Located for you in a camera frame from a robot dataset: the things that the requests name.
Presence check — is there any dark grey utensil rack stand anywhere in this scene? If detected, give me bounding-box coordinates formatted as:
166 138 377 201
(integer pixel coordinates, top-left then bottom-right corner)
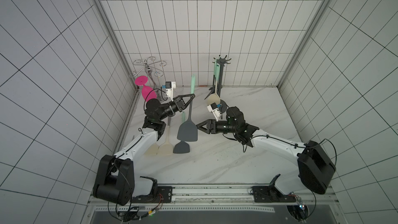
216 55 231 114

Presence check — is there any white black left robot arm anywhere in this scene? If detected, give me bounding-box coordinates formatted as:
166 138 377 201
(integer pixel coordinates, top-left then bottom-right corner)
93 94 195 206

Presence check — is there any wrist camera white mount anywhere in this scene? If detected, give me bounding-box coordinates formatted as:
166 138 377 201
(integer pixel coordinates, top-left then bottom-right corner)
207 103 223 121
161 82 176 100

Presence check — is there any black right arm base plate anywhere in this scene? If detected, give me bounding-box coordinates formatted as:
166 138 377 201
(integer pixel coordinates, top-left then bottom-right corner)
250 174 296 203

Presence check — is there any pink plastic wine glass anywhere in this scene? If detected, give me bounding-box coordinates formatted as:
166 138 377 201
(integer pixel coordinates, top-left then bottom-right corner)
135 76 157 102

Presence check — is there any cream spatula grey handle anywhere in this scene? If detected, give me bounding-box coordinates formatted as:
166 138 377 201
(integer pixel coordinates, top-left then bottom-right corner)
157 117 173 156

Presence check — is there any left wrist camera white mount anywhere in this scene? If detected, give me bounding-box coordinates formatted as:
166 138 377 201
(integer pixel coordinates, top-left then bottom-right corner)
161 82 176 100

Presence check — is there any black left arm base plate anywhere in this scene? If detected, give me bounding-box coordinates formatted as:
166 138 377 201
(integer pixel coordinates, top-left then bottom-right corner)
132 176 173 203

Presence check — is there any aluminium mounting rail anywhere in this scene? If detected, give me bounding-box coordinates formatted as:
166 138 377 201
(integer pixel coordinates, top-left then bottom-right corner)
133 184 338 207

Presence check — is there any cream turner mint handle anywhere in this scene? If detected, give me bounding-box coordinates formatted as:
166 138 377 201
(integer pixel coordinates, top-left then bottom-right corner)
206 61 221 105

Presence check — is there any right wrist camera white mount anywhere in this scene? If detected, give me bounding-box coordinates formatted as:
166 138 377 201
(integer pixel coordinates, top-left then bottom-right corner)
207 103 223 121

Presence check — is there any cream spatula mint handle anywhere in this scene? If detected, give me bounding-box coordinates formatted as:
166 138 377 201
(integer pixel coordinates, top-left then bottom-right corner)
145 144 159 156

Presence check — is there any chrome wine glass rack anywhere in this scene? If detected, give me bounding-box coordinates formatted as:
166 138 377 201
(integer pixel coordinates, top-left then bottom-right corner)
130 57 167 101

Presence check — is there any electronics board with green led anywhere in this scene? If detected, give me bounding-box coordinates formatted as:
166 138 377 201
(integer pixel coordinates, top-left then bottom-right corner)
116 206 157 223

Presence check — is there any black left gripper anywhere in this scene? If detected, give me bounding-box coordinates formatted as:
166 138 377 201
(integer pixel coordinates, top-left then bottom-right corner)
159 94 196 119

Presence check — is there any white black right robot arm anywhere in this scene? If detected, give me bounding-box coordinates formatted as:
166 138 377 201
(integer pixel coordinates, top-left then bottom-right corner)
197 106 336 195

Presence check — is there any grey spatula mint handle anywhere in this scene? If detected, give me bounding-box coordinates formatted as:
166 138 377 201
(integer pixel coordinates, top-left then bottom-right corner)
173 112 190 154
176 73 199 143

